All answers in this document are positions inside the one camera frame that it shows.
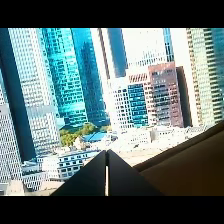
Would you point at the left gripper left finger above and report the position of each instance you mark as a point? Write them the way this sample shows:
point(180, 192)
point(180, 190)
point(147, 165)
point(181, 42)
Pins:
point(90, 181)

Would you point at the brown T-shirt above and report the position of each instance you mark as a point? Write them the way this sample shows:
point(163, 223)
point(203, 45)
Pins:
point(186, 166)

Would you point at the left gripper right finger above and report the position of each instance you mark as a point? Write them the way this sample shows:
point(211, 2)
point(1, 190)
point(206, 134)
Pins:
point(125, 180)

